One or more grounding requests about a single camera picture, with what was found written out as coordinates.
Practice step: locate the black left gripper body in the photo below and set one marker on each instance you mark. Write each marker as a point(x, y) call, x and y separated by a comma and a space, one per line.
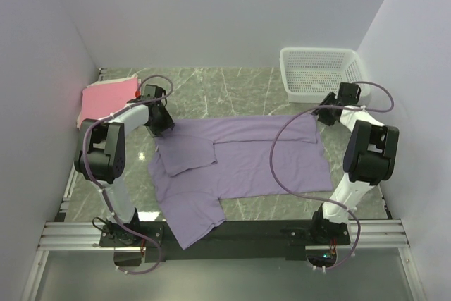
point(163, 122)

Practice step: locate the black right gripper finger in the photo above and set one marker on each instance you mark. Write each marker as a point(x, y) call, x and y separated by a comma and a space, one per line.
point(329, 100)
point(323, 117)

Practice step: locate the purple t shirt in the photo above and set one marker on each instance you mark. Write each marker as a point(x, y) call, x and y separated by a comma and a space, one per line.
point(202, 161)

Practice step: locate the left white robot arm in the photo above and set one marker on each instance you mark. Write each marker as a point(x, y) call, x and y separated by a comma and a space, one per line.
point(100, 156)

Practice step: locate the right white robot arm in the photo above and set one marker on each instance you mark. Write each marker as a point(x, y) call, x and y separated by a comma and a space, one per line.
point(369, 159)

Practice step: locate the white perforated plastic basket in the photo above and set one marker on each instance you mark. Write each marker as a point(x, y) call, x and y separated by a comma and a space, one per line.
point(309, 74)

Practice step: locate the folded pink t shirt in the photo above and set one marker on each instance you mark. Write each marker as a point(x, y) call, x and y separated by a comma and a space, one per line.
point(105, 98)

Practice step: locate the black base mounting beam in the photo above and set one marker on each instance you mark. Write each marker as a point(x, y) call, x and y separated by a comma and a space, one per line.
point(164, 246)

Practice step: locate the aluminium table edge rail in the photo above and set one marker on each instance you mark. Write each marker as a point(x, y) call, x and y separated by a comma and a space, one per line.
point(41, 256)

